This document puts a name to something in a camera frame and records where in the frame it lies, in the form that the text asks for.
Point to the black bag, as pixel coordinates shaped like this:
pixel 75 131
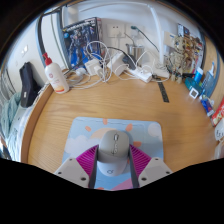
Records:
pixel 28 86

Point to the light grey computer mouse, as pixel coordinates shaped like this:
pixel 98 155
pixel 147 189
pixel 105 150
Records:
pixel 113 150

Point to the blue robot model kit box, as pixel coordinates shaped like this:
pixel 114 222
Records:
pixel 81 41

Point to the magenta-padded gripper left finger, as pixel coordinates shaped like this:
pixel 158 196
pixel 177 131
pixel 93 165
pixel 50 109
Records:
pixel 87 160

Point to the white wall socket plate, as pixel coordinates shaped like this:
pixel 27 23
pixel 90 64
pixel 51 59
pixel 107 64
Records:
pixel 115 30

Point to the blue pump bottle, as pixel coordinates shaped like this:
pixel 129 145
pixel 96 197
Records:
pixel 209 83

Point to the teal round tin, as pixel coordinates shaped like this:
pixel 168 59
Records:
pixel 192 85

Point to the white desk lamp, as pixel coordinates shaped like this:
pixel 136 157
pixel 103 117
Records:
pixel 161 72

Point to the small white cube clock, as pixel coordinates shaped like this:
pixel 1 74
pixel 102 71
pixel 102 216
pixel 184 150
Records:
pixel 193 93

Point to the white power strip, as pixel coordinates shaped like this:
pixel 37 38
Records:
pixel 141 75

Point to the small wooden robot figure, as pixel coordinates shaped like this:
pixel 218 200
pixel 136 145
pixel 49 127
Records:
pixel 176 60

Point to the teal blanket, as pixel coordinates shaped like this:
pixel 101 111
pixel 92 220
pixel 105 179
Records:
pixel 8 113

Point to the pastel sky print mouse pad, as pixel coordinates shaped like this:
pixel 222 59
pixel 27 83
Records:
pixel 83 133

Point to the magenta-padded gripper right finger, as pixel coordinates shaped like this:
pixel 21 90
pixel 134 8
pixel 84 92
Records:
pixel 140 160

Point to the stainless steel cup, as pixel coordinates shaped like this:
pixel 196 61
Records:
pixel 135 51

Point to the black gooseneck light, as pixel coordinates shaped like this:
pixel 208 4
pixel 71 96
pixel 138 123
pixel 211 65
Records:
pixel 143 35

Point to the black ruler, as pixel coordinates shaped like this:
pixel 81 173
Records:
pixel 163 92

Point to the blue tissue packet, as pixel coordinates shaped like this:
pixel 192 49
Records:
pixel 206 106

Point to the white mug with doodles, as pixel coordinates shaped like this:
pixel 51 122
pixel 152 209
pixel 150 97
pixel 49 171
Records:
pixel 220 130

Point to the white tube with blue cap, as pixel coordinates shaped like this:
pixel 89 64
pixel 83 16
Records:
pixel 198 75

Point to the white wall switch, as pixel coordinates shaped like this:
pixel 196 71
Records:
pixel 25 49

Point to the white red-capped pump bottle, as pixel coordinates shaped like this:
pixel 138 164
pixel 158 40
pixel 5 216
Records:
pixel 56 78

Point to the bed with checked bedding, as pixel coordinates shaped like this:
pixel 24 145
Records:
pixel 18 133

